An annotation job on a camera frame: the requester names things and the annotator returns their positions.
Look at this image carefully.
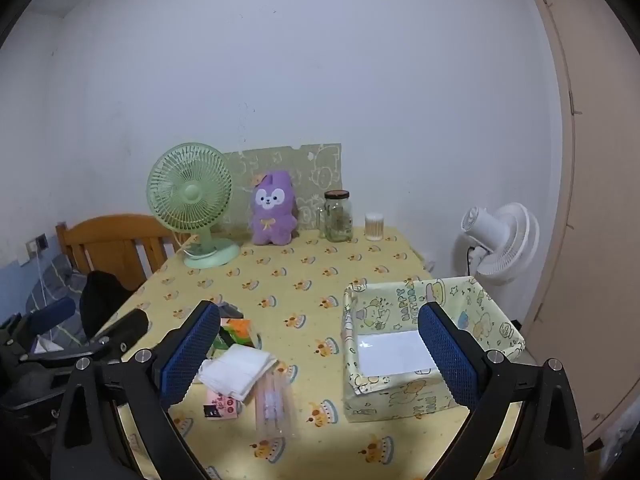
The green and orange tissue pack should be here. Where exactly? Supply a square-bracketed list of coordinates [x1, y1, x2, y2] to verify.
[212, 319, 258, 351]

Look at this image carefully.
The white cable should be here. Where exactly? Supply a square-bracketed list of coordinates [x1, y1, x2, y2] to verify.
[35, 252, 68, 341]

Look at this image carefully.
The blue plaid bedding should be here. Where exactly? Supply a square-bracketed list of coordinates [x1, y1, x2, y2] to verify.
[22, 252, 88, 351]

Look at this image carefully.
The purple plush toy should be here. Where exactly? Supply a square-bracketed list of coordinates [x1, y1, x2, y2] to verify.
[250, 170, 299, 247]

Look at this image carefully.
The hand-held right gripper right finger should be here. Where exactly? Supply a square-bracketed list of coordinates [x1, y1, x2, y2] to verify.
[417, 301, 586, 480]

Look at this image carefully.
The green desk fan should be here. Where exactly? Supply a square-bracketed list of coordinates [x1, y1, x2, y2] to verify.
[146, 142, 242, 268]

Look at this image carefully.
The white fan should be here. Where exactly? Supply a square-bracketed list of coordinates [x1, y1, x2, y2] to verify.
[452, 202, 541, 287]

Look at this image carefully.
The black cloth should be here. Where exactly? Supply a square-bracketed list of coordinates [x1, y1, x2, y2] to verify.
[79, 270, 133, 341]

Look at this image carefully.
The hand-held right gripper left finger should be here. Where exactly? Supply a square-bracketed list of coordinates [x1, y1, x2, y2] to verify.
[50, 300, 223, 480]

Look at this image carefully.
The yellow printed tablecloth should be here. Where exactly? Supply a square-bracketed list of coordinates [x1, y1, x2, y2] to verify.
[92, 225, 526, 480]

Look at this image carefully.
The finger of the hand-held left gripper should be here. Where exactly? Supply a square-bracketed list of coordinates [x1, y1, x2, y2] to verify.
[27, 297, 77, 336]
[92, 308, 151, 361]

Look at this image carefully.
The pink packet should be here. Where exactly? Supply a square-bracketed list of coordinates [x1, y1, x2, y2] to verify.
[204, 390, 243, 422]

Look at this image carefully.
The clear plastic pack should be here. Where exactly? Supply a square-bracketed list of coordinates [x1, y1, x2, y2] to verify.
[255, 367, 301, 438]

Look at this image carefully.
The beige door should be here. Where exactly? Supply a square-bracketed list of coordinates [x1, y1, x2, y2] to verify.
[520, 0, 640, 456]

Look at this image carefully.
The wooden chair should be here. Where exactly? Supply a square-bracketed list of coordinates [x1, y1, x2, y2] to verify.
[55, 214, 193, 291]

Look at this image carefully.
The yellow-green printed storage box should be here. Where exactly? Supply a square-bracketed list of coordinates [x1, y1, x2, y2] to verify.
[341, 276, 526, 423]

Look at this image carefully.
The white folded cloth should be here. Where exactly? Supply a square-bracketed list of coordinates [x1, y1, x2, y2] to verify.
[196, 344, 277, 402]

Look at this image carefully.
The glass jar with dark lid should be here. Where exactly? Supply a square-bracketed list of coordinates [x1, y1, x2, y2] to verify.
[324, 190, 354, 243]

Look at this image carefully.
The green printed board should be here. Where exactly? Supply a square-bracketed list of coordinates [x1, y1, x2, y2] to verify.
[220, 143, 343, 233]

